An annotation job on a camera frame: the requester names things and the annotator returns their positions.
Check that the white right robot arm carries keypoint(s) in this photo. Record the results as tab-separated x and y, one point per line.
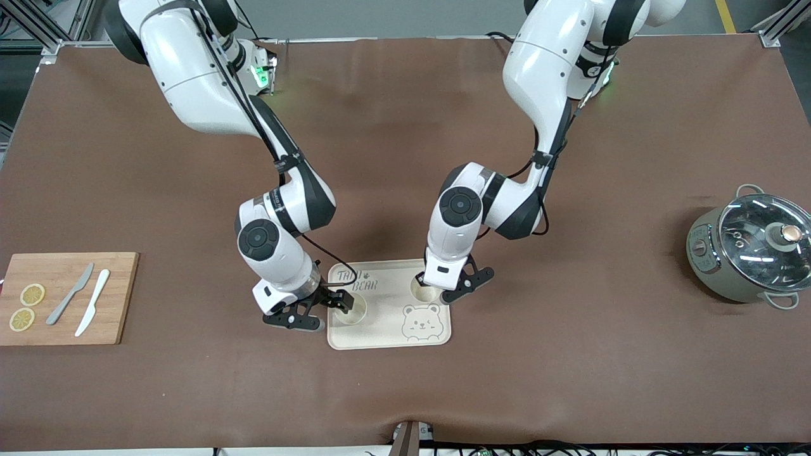
190	82

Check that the beige bear print tray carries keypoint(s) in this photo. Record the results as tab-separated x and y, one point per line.
380	329

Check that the bamboo cutting board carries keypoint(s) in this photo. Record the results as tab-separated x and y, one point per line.
120	316

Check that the grey-green electric pot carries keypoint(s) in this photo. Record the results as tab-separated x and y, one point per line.
703	259

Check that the glass pot lid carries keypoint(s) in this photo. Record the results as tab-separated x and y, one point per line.
754	244

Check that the grey plastic knife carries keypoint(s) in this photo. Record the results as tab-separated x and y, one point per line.
70	294

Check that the brown table cover mat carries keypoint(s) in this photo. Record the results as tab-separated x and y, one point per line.
393	392

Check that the white IKEA cup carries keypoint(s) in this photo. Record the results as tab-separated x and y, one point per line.
428	295
355	315

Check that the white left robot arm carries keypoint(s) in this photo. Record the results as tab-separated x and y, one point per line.
538	63

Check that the yellow lemon slice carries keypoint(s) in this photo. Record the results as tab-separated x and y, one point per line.
22	320
32	294

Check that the aluminium frame post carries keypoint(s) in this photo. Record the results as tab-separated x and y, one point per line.
770	38
51	54

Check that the white plastic knife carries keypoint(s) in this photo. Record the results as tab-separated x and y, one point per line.
94	301

